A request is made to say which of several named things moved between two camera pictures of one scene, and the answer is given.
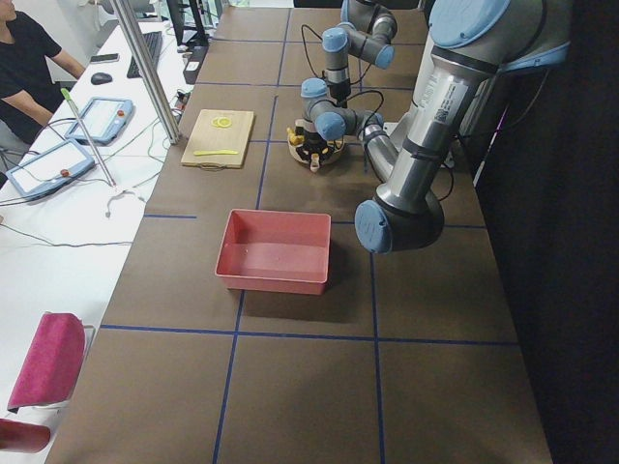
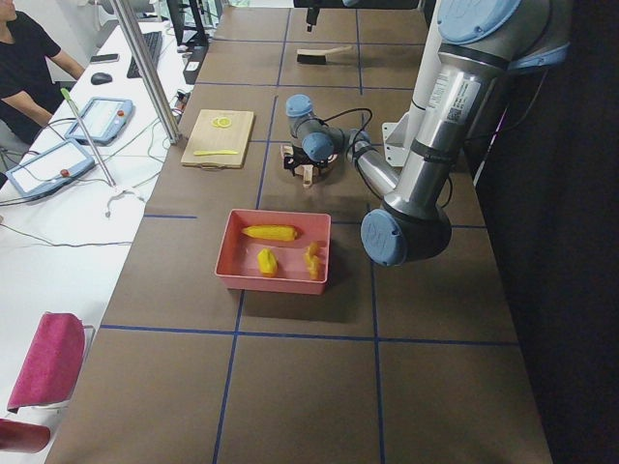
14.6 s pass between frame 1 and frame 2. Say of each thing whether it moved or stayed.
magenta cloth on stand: stayed
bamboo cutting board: stayed
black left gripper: moved
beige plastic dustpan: moved
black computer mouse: stayed
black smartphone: stayed
